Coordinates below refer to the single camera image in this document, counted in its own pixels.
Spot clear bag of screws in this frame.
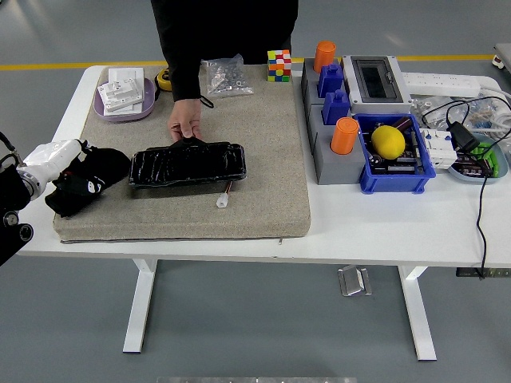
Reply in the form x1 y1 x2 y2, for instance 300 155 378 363
200 53 255 98

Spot black glossy panel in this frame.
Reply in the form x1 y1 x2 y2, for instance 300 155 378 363
128 135 248 188

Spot dark electronic modules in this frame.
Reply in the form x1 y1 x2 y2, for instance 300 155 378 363
454 154 494 177

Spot yellow lemon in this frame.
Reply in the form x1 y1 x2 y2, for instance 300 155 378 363
370 124 406 160

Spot blue square peg block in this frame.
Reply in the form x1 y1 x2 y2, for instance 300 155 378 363
322 89 351 127
317 62 345 99

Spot white plug with wires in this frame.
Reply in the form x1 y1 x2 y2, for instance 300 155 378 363
216 179 235 209

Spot white power strip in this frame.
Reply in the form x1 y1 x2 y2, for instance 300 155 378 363
400 71 482 98

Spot white wall switch plate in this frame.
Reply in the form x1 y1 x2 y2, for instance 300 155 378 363
97 79 144 113
102 99 144 117
107 66 145 91

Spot grey-brown mat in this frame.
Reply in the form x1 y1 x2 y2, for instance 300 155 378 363
52 64 311 243

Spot white cart edge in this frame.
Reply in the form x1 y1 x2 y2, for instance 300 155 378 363
492 42 511 77

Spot colourful puzzle cube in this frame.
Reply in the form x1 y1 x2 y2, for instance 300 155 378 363
267 49 292 83

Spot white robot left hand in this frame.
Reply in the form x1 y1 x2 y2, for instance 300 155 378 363
19 138 105 194

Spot yellow tape measure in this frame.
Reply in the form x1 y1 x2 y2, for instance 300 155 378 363
154 67 173 93

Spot purple oval tray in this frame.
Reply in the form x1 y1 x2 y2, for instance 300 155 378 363
93 77 156 123

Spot blue plastic bin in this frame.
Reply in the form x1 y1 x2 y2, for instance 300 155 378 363
353 113 437 195

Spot white electrical enclosure box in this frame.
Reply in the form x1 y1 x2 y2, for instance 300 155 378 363
341 54 414 116

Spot white table leg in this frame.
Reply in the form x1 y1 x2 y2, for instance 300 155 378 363
398 266 438 362
122 259 159 354

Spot black power adapter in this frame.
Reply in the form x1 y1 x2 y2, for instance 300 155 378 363
446 121 480 152

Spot orange cylinder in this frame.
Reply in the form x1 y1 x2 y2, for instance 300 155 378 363
313 40 337 74
329 116 360 156

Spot light blue dish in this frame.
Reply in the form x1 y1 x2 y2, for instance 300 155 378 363
446 133 509 185

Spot green connector block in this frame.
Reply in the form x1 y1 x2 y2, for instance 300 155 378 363
469 141 502 179

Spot thick white cord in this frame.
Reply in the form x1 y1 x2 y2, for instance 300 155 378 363
477 76 511 140

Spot clear bags of small parts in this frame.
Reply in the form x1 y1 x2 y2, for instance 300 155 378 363
410 94 511 136

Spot black power cable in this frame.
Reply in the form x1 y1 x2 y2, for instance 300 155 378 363
421 95 511 280

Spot white terminal block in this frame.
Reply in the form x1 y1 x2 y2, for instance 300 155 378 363
418 128 458 170

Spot black under-table control box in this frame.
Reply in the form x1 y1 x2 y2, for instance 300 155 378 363
456 267 511 278

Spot grey peg base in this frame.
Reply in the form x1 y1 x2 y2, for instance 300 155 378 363
299 57 348 109
307 104 366 186

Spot person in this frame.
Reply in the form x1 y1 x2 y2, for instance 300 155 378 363
150 0 299 141

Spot silver metal floor bracket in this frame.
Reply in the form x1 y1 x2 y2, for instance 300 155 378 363
337 265 373 298

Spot person's right hand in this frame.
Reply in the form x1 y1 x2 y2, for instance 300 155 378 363
167 97 204 141

